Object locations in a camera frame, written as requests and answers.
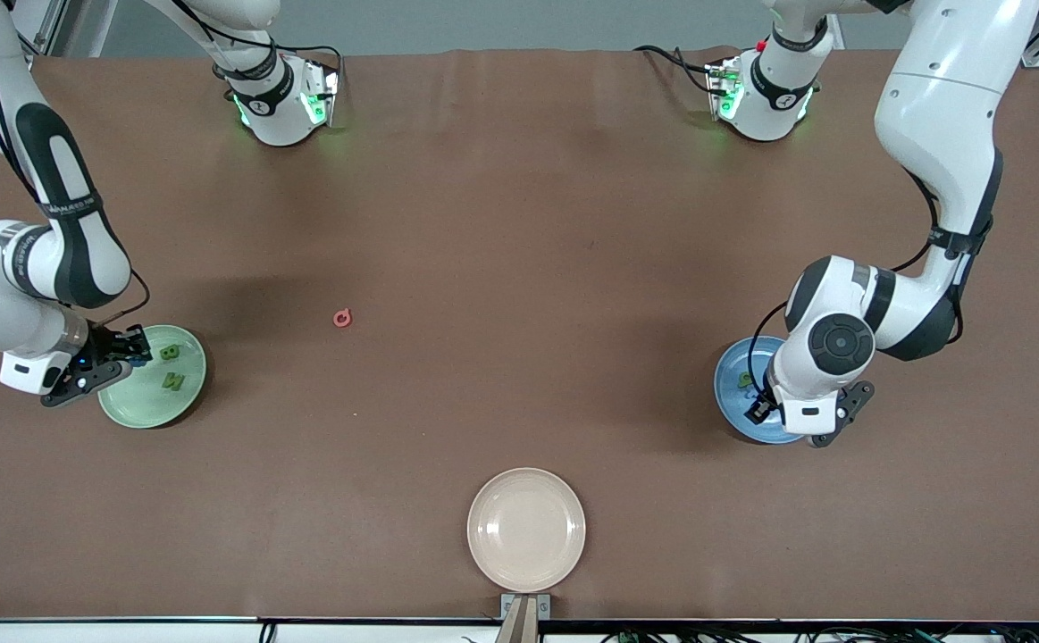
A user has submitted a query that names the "blue plate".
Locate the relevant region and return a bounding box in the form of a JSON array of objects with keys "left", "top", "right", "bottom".
[{"left": 713, "top": 335, "right": 810, "bottom": 446}]

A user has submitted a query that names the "green plate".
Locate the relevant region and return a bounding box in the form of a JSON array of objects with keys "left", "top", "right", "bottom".
[{"left": 96, "top": 324, "right": 208, "bottom": 430}]

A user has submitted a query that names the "beige plate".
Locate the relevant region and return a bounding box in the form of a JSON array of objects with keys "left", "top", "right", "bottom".
[{"left": 466, "top": 467, "right": 588, "bottom": 594}]

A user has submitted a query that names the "white table edge strip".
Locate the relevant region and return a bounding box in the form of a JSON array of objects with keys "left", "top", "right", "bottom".
[{"left": 0, "top": 616, "right": 1039, "bottom": 643}]

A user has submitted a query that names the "brown table mat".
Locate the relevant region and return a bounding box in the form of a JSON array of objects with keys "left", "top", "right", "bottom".
[{"left": 0, "top": 46, "right": 1039, "bottom": 622}]

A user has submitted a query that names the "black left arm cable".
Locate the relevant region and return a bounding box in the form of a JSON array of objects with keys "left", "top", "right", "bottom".
[{"left": 750, "top": 170, "right": 967, "bottom": 400}]

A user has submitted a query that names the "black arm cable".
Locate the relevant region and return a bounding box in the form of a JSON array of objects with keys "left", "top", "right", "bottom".
[
  {"left": 0, "top": 0, "right": 152, "bottom": 330},
  {"left": 750, "top": 170, "right": 967, "bottom": 400}
]

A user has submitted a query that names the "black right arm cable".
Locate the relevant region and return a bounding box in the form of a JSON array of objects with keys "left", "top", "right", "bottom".
[{"left": 0, "top": 0, "right": 152, "bottom": 330}]

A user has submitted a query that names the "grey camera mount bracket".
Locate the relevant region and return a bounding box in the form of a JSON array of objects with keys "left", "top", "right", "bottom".
[{"left": 499, "top": 593, "right": 552, "bottom": 643}]

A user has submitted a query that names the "black right base cable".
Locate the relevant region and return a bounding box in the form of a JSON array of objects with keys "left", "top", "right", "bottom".
[{"left": 211, "top": 0, "right": 344, "bottom": 95}]

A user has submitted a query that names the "black base cable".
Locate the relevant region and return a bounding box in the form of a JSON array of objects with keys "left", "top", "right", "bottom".
[
  {"left": 633, "top": 43, "right": 721, "bottom": 95},
  {"left": 211, "top": 0, "right": 344, "bottom": 95}
]

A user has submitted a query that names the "black left base cable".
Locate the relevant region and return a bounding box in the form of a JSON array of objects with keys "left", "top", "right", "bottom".
[{"left": 633, "top": 43, "right": 721, "bottom": 95}]

